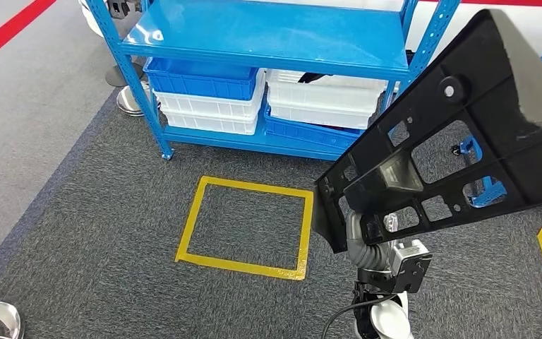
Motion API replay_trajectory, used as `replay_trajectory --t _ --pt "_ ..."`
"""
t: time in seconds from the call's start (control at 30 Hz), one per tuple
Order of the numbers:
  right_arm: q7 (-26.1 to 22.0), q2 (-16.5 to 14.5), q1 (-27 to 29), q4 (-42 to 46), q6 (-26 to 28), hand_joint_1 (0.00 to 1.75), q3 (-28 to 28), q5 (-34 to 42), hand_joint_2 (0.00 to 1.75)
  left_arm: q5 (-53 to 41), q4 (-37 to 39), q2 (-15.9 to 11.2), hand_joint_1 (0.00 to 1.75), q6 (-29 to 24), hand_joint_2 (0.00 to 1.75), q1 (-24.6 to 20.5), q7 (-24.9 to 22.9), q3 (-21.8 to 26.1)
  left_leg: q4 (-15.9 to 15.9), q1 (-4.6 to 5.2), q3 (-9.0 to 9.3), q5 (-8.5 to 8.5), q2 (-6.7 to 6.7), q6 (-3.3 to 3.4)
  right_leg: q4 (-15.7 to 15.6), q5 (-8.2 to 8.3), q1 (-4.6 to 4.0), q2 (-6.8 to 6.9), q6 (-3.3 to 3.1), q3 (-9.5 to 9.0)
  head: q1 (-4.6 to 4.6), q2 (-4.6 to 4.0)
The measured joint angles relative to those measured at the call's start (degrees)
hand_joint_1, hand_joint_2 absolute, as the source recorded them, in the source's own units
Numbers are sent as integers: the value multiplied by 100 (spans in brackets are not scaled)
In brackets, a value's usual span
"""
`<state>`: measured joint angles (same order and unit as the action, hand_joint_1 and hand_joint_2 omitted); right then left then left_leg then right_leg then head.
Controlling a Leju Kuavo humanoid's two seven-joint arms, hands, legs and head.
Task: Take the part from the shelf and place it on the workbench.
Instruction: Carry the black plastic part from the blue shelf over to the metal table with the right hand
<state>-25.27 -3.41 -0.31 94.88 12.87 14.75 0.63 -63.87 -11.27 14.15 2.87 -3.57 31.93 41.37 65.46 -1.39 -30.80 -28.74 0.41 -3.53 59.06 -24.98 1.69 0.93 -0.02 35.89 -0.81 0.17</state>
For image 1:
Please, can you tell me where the blue wheeled shelf rack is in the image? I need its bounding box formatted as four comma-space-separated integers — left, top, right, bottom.
450, 40, 542, 209

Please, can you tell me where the black plastic panel part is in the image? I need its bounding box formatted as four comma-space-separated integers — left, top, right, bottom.
311, 8, 542, 255

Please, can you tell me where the chrome stanchion base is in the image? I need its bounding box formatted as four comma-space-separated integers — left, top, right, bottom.
115, 79, 162, 118

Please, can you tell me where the black stanchion post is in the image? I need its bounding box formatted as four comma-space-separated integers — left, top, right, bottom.
104, 59, 147, 88

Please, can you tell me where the black camera cable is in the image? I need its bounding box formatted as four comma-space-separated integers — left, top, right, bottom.
320, 295, 400, 339

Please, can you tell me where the blue metal shelf rack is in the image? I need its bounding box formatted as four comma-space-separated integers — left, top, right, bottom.
85, 0, 462, 162

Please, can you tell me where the white plastic crate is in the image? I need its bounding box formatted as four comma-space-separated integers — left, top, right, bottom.
267, 100, 375, 131
152, 70, 267, 120
161, 108, 260, 136
265, 69, 389, 114

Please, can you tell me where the red barrier belt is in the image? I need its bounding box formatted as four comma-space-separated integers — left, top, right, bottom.
0, 0, 57, 73
418, 0, 542, 8

